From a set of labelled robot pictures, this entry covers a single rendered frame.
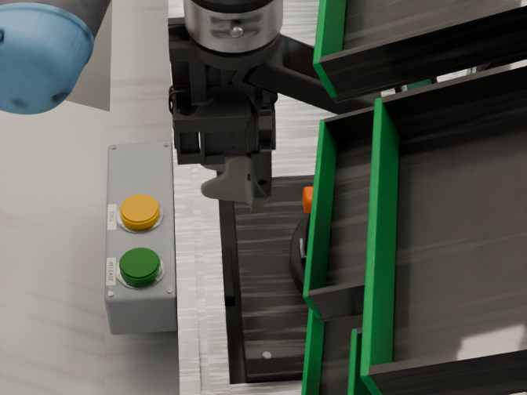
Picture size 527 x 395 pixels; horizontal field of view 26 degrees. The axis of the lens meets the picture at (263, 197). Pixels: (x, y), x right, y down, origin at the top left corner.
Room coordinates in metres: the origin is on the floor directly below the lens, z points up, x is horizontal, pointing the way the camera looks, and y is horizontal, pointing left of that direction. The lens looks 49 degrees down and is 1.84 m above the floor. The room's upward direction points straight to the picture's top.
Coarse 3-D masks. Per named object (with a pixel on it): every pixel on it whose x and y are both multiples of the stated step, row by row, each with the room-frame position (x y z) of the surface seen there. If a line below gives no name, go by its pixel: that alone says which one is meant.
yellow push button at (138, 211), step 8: (128, 200) 0.76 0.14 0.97; (136, 200) 0.76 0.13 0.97; (144, 200) 0.76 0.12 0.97; (152, 200) 0.76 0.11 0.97; (120, 208) 0.75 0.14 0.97; (128, 208) 0.75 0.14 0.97; (136, 208) 0.75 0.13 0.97; (144, 208) 0.75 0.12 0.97; (152, 208) 0.75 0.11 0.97; (128, 216) 0.74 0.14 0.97; (136, 216) 0.74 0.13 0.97; (144, 216) 0.74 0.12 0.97; (152, 216) 0.74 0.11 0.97; (128, 224) 0.74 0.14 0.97; (136, 224) 0.73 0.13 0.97; (144, 224) 0.73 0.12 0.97; (152, 224) 0.74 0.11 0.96
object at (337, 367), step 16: (336, 320) 0.46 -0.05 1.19; (352, 320) 0.45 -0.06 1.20; (320, 336) 0.44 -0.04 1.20; (336, 336) 0.44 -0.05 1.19; (320, 352) 0.43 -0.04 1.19; (336, 352) 0.43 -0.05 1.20; (304, 368) 0.41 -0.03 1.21; (320, 368) 0.42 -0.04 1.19; (336, 368) 0.42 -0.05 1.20; (304, 384) 0.40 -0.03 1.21; (320, 384) 0.41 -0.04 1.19; (336, 384) 0.41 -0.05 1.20
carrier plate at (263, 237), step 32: (288, 192) 0.78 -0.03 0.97; (256, 224) 0.73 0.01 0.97; (288, 224) 0.73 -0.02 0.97; (256, 256) 0.69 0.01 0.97; (288, 256) 0.69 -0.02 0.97; (256, 288) 0.65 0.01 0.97; (288, 288) 0.65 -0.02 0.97; (256, 320) 0.62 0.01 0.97; (288, 320) 0.62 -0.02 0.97; (256, 352) 0.58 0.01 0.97; (288, 352) 0.58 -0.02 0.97
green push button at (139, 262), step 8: (136, 248) 0.70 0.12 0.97; (144, 248) 0.70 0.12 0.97; (128, 256) 0.69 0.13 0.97; (136, 256) 0.69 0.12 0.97; (144, 256) 0.69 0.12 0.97; (152, 256) 0.69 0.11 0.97; (120, 264) 0.68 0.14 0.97; (128, 264) 0.68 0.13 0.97; (136, 264) 0.68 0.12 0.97; (144, 264) 0.68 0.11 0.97; (152, 264) 0.68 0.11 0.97; (160, 264) 0.68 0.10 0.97; (120, 272) 0.67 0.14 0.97; (128, 272) 0.67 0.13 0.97; (136, 272) 0.67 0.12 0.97; (144, 272) 0.67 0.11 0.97; (152, 272) 0.67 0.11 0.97; (128, 280) 0.67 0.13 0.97; (136, 280) 0.66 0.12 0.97; (144, 280) 0.66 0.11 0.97; (152, 280) 0.67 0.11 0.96
